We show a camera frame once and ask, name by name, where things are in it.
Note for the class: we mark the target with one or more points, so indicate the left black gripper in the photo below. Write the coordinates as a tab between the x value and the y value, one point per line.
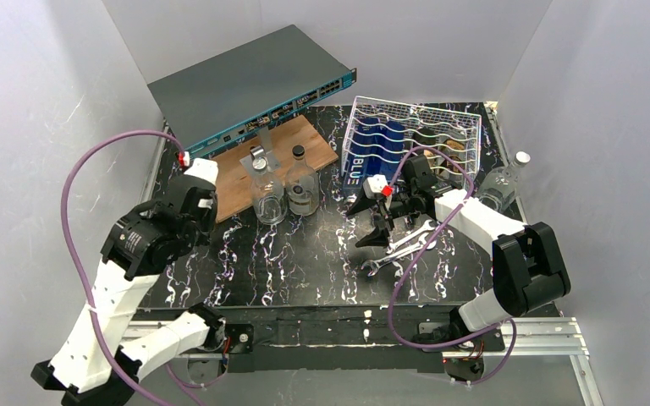
191	190

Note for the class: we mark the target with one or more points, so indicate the clear bottle white cap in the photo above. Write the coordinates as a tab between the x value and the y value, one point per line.
267	194

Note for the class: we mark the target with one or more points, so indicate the grey network switch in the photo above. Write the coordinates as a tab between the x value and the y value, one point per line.
214	104

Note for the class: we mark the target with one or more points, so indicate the white wire wine rack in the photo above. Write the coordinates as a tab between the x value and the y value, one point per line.
465	127

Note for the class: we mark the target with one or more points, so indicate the wooden board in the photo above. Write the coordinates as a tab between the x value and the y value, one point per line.
234	166

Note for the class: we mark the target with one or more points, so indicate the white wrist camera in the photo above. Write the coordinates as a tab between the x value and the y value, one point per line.
198	167
376	185

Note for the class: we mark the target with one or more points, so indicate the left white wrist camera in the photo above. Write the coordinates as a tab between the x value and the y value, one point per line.
198	167

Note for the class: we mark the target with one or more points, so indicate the large silver wrench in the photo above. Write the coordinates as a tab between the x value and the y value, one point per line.
372	267

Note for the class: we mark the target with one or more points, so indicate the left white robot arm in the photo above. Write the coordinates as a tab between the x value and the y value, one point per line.
137	250

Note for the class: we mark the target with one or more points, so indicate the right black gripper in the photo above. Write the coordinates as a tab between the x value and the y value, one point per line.
388	207

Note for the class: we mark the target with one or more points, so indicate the silver metal stand bracket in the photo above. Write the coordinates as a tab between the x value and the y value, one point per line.
264	149

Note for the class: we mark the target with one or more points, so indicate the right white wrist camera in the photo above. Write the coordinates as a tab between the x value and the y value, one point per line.
376	185

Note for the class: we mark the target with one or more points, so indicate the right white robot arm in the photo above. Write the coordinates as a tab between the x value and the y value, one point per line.
528	268

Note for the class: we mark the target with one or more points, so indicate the dark green wine bottle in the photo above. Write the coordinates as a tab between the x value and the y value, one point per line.
425	136

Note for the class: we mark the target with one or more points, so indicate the black base frame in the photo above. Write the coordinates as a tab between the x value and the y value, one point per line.
320	337

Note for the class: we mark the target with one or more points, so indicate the clear liquor bottle black cap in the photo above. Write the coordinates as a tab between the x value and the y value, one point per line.
302	184

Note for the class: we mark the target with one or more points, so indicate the small silver wrench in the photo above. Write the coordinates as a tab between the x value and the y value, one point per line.
426	227

